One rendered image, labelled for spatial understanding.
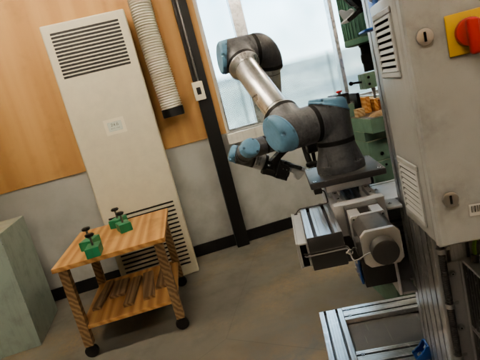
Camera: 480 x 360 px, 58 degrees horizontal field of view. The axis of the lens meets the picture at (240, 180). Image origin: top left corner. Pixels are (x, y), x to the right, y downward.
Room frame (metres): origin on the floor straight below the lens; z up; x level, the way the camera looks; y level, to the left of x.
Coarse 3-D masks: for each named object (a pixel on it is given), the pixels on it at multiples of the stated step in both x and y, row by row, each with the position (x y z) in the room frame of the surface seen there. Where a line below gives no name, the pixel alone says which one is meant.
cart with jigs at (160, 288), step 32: (128, 224) 2.38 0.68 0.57; (160, 224) 2.34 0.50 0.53; (64, 256) 2.19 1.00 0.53; (96, 256) 2.04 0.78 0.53; (160, 256) 2.09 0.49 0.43; (64, 288) 2.04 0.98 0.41; (128, 288) 2.42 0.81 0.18; (160, 288) 2.28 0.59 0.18; (96, 320) 2.09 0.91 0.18; (96, 352) 2.05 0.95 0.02
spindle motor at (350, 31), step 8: (336, 0) 1.97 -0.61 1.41; (344, 8) 1.93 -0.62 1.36; (352, 8) 1.90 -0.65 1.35; (360, 16) 1.89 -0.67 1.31; (344, 24) 1.95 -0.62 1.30; (352, 24) 1.91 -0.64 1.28; (360, 24) 1.89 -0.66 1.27; (344, 32) 1.95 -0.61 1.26; (352, 32) 1.91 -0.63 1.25; (344, 40) 1.97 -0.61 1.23; (352, 40) 1.92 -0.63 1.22; (360, 40) 1.90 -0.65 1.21; (368, 40) 1.88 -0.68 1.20
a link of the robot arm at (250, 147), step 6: (252, 138) 1.70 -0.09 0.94; (258, 138) 1.74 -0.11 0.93; (240, 144) 1.72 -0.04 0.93; (246, 144) 1.68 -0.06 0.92; (252, 144) 1.69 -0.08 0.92; (258, 144) 1.69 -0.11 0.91; (264, 144) 1.72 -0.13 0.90; (240, 150) 1.71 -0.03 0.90; (246, 150) 1.67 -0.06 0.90; (252, 150) 1.68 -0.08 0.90; (258, 150) 1.68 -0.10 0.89; (264, 150) 1.72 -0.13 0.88; (240, 156) 1.74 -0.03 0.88; (246, 156) 1.70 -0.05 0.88; (252, 156) 1.70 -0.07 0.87
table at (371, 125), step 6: (366, 114) 1.84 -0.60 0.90; (354, 120) 1.83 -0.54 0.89; (360, 120) 1.77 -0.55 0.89; (366, 120) 1.71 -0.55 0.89; (372, 120) 1.67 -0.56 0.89; (378, 120) 1.68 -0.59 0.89; (354, 126) 1.85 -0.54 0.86; (360, 126) 1.78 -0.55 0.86; (366, 126) 1.72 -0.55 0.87; (372, 126) 1.67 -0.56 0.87; (378, 126) 1.67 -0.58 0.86; (384, 126) 1.68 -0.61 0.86; (366, 132) 1.73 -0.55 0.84; (372, 132) 1.68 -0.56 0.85; (378, 132) 1.68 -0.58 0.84
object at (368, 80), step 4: (368, 72) 1.94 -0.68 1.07; (372, 72) 1.94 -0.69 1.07; (360, 76) 1.97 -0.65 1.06; (364, 76) 1.93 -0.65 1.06; (368, 76) 1.93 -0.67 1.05; (372, 76) 1.94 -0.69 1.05; (360, 80) 1.98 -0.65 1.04; (364, 80) 1.93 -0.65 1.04; (368, 80) 1.93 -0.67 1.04; (372, 80) 1.93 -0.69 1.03; (360, 84) 1.98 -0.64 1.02; (364, 84) 1.94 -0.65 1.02; (368, 84) 1.93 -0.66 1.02; (372, 84) 1.93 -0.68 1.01; (376, 84) 1.94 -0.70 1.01; (360, 88) 1.99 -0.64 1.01; (364, 88) 1.95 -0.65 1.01; (368, 88) 1.93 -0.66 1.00; (372, 88) 1.96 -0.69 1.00
